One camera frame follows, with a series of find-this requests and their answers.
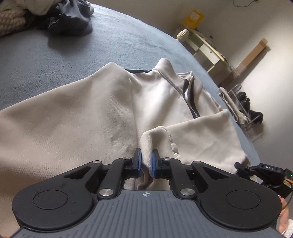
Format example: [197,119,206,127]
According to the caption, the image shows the metal storage shelf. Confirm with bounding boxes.
[228,84,264,129]

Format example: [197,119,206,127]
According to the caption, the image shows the beige zip hoodie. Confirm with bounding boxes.
[1,59,248,235]

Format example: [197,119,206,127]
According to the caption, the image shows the folded beige garment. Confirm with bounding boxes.
[219,87,249,128]

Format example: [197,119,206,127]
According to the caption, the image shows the grey-blue bed blanket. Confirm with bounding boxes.
[1,6,259,163]

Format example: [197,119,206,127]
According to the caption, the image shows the dark furry garment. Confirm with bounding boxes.
[37,0,94,36]

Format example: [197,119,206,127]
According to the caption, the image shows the long cardboard box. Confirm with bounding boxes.
[232,38,268,79]

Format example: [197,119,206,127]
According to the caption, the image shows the cream side desk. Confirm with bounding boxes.
[180,28,233,86]

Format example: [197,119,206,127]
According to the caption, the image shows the cream bed post knob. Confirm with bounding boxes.
[176,29,190,43]

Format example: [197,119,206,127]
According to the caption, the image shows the yellow box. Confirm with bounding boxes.
[182,9,205,30]

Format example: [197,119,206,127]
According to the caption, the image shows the person right hand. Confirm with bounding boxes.
[279,197,289,234]

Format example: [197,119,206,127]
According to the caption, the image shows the pale beige crumpled garment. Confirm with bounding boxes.
[1,0,61,16]

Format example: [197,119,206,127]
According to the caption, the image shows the checked pink cloth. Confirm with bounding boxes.
[0,9,26,37]

